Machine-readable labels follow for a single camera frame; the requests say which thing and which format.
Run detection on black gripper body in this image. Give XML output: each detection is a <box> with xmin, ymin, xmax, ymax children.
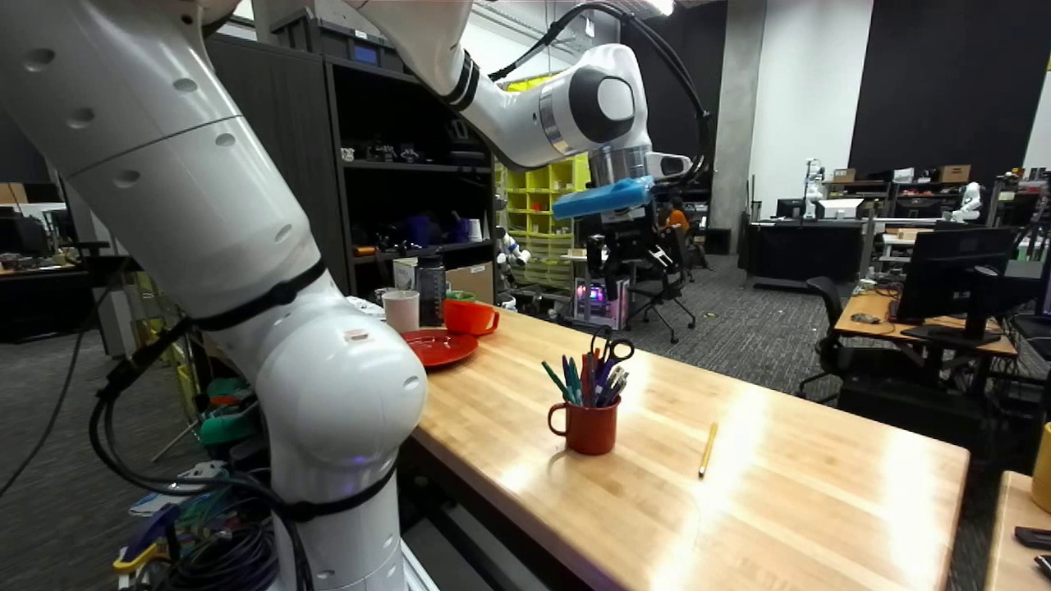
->
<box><xmin>587</xmin><ymin>214</ymin><xmax>643</xmax><ymax>287</ymax></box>

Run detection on yellow pencil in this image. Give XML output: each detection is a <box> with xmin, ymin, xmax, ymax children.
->
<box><xmin>697</xmin><ymin>420</ymin><xmax>724</xmax><ymax>483</ymax></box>

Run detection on black swivel chair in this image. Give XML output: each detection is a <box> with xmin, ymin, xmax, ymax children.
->
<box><xmin>630</xmin><ymin>231</ymin><xmax>702</xmax><ymax>336</ymax></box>

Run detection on blue marker pen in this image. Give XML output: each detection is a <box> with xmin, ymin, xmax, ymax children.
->
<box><xmin>561</xmin><ymin>350</ymin><xmax>585</xmax><ymax>406</ymax></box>

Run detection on yellow storage bin rack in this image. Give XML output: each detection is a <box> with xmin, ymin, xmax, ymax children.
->
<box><xmin>493</xmin><ymin>153</ymin><xmax>598</xmax><ymax>279</ymax></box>

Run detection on green marker pen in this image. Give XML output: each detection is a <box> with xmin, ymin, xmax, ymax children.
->
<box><xmin>539</xmin><ymin>359</ymin><xmax>575</xmax><ymax>406</ymax></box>

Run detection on red mug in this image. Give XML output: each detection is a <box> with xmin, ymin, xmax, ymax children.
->
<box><xmin>546</xmin><ymin>396</ymin><xmax>623</xmax><ymax>461</ymax></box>

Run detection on dark water bottle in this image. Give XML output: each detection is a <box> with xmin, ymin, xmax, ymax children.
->
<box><xmin>415</xmin><ymin>253</ymin><xmax>449</xmax><ymax>327</ymax></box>

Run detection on black counter cabinet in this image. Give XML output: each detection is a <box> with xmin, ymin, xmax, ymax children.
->
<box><xmin>740</xmin><ymin>209</ymin><xmax>872</xmax><ymax>287</ymax></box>

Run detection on white plastic cup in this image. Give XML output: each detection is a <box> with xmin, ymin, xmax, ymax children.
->
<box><xmin>375</xmin><ymin>287</ymin><xmax>423</xmax><ymax>336</ymax></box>

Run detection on dark shelving unit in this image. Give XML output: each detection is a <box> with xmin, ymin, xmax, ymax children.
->
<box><xmin>206</xmin><ymin>31</ymin><xmax>500</xmax><ymax>312</ymax></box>

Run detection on black office chair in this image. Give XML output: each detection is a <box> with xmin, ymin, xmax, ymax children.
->
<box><xmin>794</xmin><ymin>271</ymin><xmax>883</xmax><ymax>406</ymax></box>

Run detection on wooden office desk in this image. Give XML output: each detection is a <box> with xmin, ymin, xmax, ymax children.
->
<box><xmin>836</xmin><ymin>287</ymin><xmax>1024</xmax><ymax>361</ymax></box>

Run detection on black computer monitor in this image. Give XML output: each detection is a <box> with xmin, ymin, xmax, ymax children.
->
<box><xmin>893</xmin><ymin>222</ymin><xmax>1024</xmax><ymax>327</ymax></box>

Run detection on wooden side table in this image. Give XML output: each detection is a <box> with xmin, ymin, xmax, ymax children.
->
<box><xmin>983</xmin><ymin>471</ymin><xmax>1051</xmax><ymax>591</ymax></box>

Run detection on yellow cup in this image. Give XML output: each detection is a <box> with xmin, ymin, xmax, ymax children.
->
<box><xmin>1027</xmin><ymin>420</ymin><xmax>1051</xmax><ymax>519</ymax></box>

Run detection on black flat tool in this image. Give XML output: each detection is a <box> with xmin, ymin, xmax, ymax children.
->
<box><xmin>1011</xmin><ymin>521</ymin><xmax>1051</xmax><ymax>555</ymax></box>

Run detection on black handled scissors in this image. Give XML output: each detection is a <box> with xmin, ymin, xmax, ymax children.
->
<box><xmin>587</xmin><ymin>336</ymin><xmax>639</xmax><ymax>388</ymax></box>

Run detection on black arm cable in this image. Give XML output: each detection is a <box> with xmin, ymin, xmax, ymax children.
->
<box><xmin>488</xmin><ymin>0</ymin><xmax>715</xmax><ymax>159</ymax></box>

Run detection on black cable bundle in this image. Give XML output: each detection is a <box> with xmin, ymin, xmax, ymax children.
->
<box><xmin>89</xmin><ymin>316</ymin><xmax>291</xmax><ymax>591</ymax></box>

